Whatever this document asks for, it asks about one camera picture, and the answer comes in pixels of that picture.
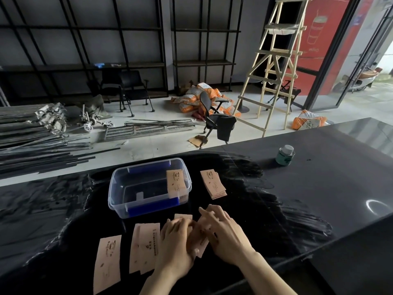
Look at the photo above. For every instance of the person's right hand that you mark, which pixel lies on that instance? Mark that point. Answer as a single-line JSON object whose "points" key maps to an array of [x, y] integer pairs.
{"points": [[228, 241]]}

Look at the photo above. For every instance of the person's left hand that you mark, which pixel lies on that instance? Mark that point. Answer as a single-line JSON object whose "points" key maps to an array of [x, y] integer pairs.
{"points": [[173, 254]]}

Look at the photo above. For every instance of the person's left fingers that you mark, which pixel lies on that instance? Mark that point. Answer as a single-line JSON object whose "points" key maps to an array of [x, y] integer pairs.
{"points": [[177, 227]]}

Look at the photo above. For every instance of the person's right fingers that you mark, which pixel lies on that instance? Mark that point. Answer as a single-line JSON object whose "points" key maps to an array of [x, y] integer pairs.
{"points": [[215, 216]]}

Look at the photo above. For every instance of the kraft paper cup sleeve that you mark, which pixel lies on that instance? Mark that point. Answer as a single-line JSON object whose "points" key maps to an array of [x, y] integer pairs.
{"points": [[198, 238], [183, 216], [176, 182], [134, 248], [107, 264], [149, 245]]}

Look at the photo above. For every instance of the person's left forearm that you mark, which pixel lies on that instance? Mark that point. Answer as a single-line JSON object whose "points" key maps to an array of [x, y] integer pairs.
{"points": [[159, 284]]}

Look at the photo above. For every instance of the person's right forearm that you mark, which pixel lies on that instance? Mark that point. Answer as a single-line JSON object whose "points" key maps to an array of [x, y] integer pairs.
{"points": [[267, 278]]}

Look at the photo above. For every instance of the stack of kraft sleeves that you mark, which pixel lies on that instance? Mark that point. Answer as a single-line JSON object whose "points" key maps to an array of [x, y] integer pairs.
{"points": [[212, 182]]}

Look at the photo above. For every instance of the brown cardboard piece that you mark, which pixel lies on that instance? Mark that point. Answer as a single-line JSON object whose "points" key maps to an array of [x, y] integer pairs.
{"points": [[196, 140]]}

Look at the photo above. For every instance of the green bottle white cap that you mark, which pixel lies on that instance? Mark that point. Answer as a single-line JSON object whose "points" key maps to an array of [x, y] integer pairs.
{"points": [[284, 156]]}

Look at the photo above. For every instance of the black office chair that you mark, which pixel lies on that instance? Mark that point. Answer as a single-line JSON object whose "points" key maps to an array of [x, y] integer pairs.
{"points": [[215, 119]]}

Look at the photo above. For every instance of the pile of orange white bags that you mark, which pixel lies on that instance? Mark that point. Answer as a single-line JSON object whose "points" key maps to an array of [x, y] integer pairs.
{"points": [[188, 101]]}

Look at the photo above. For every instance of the orange white sack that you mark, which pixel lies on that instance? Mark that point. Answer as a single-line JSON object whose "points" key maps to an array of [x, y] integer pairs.
{"points": [[307, 119]]}

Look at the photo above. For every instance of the caster wheel assembly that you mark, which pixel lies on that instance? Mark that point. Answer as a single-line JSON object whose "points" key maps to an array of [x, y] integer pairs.
{"points": [[89, 124]]}

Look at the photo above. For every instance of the small black step ladder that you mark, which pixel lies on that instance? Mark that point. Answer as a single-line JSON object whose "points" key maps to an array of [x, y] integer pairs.
{"points": [[287, 93]]}

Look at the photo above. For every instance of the black folding chair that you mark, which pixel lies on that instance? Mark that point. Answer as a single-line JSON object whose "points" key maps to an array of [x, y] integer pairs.
{"points": [[132, 81], [106, 81]]}

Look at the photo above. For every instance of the narrow black metal shelving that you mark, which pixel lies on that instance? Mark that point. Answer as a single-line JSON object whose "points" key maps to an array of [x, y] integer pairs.
{"points": [[202, 62]]}

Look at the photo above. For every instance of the pile of metal bars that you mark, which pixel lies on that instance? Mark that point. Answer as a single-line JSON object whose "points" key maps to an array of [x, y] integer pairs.
{"points": [[30, 144]]}

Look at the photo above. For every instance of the wooden step ladder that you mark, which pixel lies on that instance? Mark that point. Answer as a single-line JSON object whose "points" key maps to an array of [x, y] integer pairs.
{"points": [[278, 52]]}

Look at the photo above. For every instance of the small blue item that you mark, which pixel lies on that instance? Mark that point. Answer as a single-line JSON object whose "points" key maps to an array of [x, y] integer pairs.
{"points": [[99, 64]]}

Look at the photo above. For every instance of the black framed glass door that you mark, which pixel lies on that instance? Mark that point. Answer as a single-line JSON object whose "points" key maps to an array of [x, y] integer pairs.
{"points": [[337, 73]]}

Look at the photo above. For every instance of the wide black metal shelving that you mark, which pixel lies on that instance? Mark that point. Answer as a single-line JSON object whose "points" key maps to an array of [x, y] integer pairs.
{"points": [[76, 66]]}

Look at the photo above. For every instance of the parked scooter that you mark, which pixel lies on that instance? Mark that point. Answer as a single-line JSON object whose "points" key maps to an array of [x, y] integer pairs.
{"points": [[367, 76]]}

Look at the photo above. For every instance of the red poster panel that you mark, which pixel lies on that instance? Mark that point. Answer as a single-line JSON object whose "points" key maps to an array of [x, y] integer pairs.
{"points": [[322, 33]]}

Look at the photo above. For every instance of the metal grid frame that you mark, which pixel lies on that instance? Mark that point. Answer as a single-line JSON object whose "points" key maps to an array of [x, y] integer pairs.
{"points": [[144, 129]]}

